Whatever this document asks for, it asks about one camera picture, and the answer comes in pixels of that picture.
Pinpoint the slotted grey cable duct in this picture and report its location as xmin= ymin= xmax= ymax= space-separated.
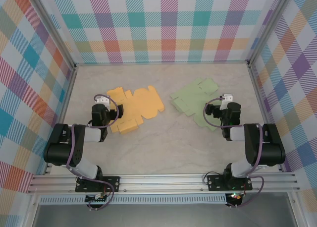
xmin=39 ymin=193 xmax=227 ymax=205

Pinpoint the aluminium frame post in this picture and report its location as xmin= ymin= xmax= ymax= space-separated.
xmin=29 ymin=0 xmax=76 ymax=69
xmin=247 ymin=0 xmax=293 ymax=64

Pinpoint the long aluminium mounting rail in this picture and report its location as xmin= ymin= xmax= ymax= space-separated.
xmin=27 ymin=172 xmax=300 ymax=194

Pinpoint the aluminium side floor rail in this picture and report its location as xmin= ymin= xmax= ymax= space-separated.
xmin=43 ymin=64 xmax=77 ymax=175
xmin=247 ymin=63 xmax=284 ymax=172

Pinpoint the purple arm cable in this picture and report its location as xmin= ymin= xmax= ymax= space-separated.
xmin=65 ymin=94 xmax=119 ymax=211
xmin=203 ymin=97 xmax=264 ymax=209

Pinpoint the grey metal sheet panel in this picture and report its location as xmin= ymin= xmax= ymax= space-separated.
xmin=32 ymin=203 xmax=298 ymax=227

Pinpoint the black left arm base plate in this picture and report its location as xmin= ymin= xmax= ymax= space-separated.
xmin=75 ymin=176 xmax=121 ymax=193

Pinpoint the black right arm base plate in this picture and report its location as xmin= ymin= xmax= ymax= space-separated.
xmin=207 ymin=174 xmax=253 ymax=191

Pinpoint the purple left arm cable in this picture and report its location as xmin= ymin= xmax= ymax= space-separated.
xmin=65 ymin=94 xmax=119 ymax=211

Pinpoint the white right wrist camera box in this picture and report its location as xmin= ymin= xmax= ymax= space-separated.
xmin=221 ymin=94 xmax=234 ymax=110

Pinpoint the orange paper box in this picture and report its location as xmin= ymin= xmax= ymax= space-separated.
xmin=106 ymin=86 xmax=165 ymax=135

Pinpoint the green paper box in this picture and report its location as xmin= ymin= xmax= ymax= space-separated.
xmin=169 ymin=78 xmax=222 ymax=132

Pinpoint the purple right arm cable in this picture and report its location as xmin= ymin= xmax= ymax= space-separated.
xmin=203 ymin=97 xmax=264 ymax=209

